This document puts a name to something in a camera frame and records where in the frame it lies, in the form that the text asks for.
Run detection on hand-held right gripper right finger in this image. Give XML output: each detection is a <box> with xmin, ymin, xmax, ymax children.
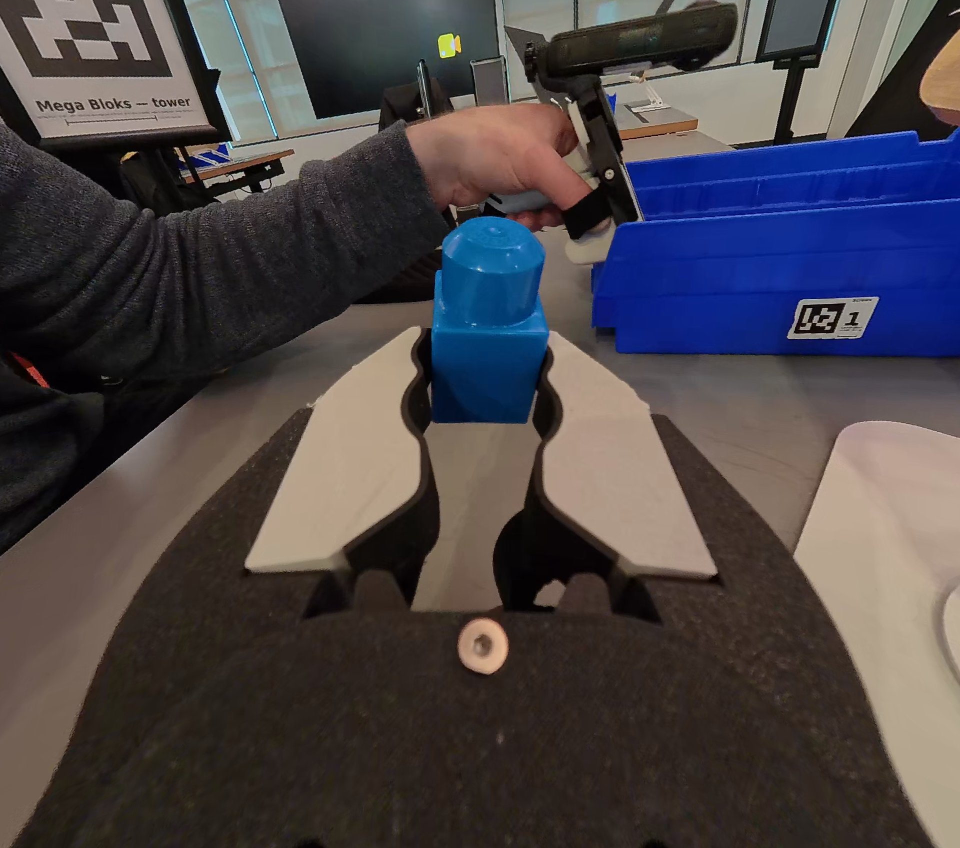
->
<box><xmin>491</xmin><ymin>329</ymin><xmax>717</xmax><ymax>613</ymax></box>

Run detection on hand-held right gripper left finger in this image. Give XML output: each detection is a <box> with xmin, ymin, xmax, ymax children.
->
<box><xmin>245</xmin><ymin>325</ymin><xmax>440</xmax><ymax>611</ymax></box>

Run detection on blue toy block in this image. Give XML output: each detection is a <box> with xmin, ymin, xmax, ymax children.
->
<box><xmin>431</xmin><ymin>216</ymin><xmax>549</xmax><ymax>424</ymax></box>

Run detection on blue plastic bin with tag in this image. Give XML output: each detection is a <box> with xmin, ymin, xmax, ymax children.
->
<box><xmin>591</xmin><ymin>128</ymin><xmax>960</xmax><ymax>358</ymax></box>

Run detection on person's left forearm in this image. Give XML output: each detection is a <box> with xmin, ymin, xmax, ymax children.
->
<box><xmin>0</xmin><ymin>121</ymin><xmax>451</xmax><ymax>399</ymax></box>

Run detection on wooden background desk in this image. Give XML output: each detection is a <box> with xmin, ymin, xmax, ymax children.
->
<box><xmin>600</xmin><ymin>102</ymin><xmax>700</xmax><ymax>140</ymax></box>

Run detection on grey desk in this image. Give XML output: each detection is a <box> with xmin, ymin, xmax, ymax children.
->
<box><xmin>0</xmin><ymin>136</ymin><xmax>960</xmax><ymax>848</ymax></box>

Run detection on small wooden side desk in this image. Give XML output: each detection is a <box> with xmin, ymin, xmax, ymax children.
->
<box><xmin>180</xmin><ymin>147</ymin><xmax>295</xmax><ymax>193</ymax></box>

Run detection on person's left hand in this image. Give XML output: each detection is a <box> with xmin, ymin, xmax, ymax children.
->
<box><xmin>405</xmin><ymin>102</ymin><xmax>595</xmax><ymax>232</ymax></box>

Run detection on dark jacket on chair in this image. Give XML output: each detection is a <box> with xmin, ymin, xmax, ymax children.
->
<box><xmin>378</xmin><ymin>59</ymin><xmax>455</xmax><ymax>131</ymax></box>

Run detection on large black monitor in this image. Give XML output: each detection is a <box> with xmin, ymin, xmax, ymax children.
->
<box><xmin>270</xmin><ymin>0</ymin><xmax>502</xmax><ymax>120</ymax></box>

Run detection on wooden book stand white base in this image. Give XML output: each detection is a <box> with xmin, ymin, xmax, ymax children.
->
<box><xmin>793</xmin><ymin>31</ymin><xmax>960</xmax><ymax>848</ymax></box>

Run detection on person's torso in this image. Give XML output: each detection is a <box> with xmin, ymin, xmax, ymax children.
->
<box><xmin>0</xmin><ymin>338</ymin><xmax>219</xmax><ymax>557</ymax></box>

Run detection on large black backpack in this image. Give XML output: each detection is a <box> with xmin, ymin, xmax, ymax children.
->
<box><xmin>120</xmin><ymin>147</ymin><xmax>222</xmax><ymax>213</ymax></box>

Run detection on white sign on easel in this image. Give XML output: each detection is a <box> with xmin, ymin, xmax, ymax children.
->
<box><xmin>0</xmin><ymin>0</ymin><xmax>234</xmax><ymax>150</ymax></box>

